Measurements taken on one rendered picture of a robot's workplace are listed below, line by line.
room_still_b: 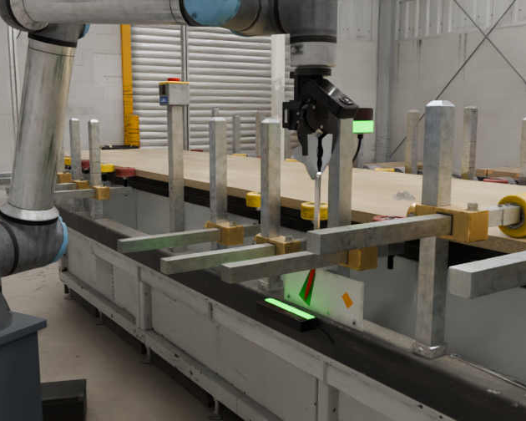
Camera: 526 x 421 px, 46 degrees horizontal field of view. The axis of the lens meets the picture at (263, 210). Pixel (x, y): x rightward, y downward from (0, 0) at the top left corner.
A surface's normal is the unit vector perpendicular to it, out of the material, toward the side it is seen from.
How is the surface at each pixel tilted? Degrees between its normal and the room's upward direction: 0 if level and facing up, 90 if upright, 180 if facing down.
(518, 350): 90
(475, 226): 90
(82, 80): 90
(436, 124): 90
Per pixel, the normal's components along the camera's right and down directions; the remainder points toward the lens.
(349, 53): 0.51, 0.13
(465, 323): -0.83, 0.09
